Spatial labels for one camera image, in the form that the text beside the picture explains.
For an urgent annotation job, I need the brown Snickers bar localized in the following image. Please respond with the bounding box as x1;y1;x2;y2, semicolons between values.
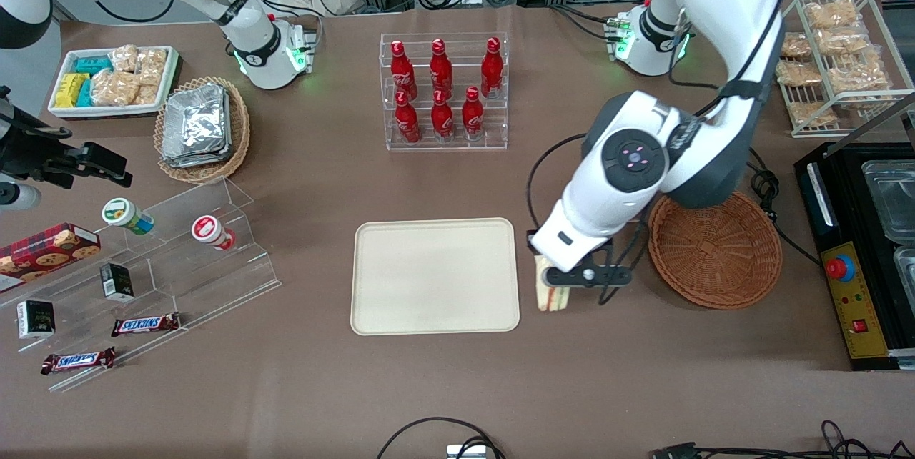
111;312;182;337
41;347;117;375

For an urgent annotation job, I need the black cable with connector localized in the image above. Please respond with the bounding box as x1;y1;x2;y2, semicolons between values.
651;420;915;459

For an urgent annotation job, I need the round brown wicker basket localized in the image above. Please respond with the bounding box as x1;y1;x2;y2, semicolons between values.
647;191;783;310

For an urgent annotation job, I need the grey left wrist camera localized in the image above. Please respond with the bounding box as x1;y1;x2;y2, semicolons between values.
541;266;634;290

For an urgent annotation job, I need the clear rectangular food pan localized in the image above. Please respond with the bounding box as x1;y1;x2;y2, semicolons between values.
861;159;915;244
894;246;915;295

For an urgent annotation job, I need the white rectangular snack tray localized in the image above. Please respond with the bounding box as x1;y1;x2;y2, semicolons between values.
49;46;179;120

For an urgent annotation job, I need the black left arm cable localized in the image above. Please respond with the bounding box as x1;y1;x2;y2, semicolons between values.
527;134;648;307

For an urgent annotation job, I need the oval tan wicker basket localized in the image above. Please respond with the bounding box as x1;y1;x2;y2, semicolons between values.
154;76;251;184

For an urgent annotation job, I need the red cola bottle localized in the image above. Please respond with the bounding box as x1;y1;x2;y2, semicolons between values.
462;86;485;142
480;37;504;99
390;41;417;101
430;39;453;99
431;89;455;143
395;91;421;144

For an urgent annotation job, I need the clear acrylic bottle rack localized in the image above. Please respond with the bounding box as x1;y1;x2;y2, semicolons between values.
380;32;510;152

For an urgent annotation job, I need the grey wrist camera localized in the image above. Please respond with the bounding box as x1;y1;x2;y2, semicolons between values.
541;266;634;290
0;182;41;212

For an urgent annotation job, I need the green lid yogurt cup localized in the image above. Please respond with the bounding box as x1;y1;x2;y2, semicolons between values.
102;197;154;235

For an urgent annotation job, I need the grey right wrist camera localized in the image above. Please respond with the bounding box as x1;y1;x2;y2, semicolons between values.
0;182;41;212

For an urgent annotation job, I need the triangular sandwich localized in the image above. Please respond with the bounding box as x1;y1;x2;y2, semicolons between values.
535;255;573;312

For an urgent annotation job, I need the black appliance with yellow panel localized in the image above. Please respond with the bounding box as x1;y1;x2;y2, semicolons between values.
795;141;915;372

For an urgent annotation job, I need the small black tea box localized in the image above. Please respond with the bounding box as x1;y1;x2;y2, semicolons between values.
16;300;56;340
99;262;135;302

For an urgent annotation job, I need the grey metal bar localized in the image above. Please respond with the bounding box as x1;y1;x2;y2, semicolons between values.
844;91;915;139

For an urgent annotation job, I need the yellow snack pack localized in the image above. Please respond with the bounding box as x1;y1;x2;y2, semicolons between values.
55;73;90;109

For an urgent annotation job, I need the red tartan cookie box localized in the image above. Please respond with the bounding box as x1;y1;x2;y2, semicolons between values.
0;222;102;295

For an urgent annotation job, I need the white wire shelf rack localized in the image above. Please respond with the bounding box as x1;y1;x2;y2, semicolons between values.
776;0;915;139

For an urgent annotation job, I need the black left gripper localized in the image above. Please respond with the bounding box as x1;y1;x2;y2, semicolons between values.
590;234;618;271

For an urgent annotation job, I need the black knotted power cable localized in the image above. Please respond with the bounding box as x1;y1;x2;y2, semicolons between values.
747;152;823;267

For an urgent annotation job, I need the red lid yogurt cup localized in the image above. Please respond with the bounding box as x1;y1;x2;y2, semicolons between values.
191;214;237;251

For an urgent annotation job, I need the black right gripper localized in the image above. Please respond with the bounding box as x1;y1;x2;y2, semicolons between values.
0;110;134;189

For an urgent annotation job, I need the clear acrylic stepped display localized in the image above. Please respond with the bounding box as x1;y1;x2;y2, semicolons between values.
0;177;282;394

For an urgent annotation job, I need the black looped cable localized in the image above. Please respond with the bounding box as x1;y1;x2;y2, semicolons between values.
377;416;505;459

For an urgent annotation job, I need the cream rectangular serving tray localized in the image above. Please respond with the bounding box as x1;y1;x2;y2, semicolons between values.
350;217;521;336

